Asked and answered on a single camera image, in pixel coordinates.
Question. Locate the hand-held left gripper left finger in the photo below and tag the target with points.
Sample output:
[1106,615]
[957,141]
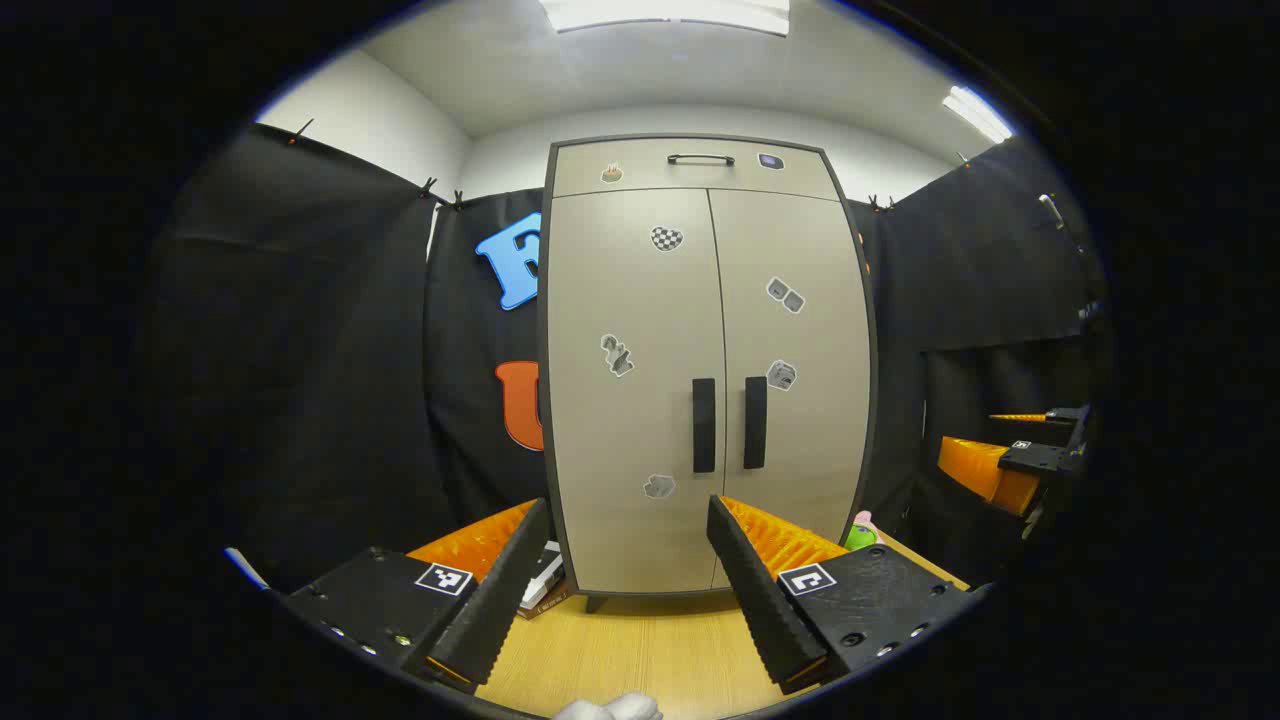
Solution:
[495,600]

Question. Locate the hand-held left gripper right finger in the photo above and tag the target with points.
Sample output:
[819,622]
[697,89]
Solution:
[765,610]

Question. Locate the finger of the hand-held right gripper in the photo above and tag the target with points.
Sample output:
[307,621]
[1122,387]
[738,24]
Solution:
[1065,414]
[985,475]

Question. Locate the beige shoe cabinet door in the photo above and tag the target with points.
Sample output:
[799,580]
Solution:
[810,460]
[600,470]

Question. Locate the beige double-door shoe cabinet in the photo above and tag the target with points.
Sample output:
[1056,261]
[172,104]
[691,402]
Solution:
[543,400]

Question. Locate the beige cabinet drawer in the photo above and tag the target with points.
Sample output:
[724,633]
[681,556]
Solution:
[730,180]

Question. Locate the brown book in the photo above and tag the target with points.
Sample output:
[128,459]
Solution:
[550,603]

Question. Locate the pink and green plush toy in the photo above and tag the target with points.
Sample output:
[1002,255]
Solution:
[862,532]

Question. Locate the narrow ceiling light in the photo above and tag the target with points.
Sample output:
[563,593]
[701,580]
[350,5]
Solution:
[978,114]

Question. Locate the lit display screen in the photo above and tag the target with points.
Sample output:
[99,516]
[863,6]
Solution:
[245,567]

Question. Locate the black backdrop cloth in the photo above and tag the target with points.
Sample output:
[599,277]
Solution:
[330,350]

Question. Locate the large ceiling light panel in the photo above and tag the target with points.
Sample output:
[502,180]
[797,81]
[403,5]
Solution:
[665,12]

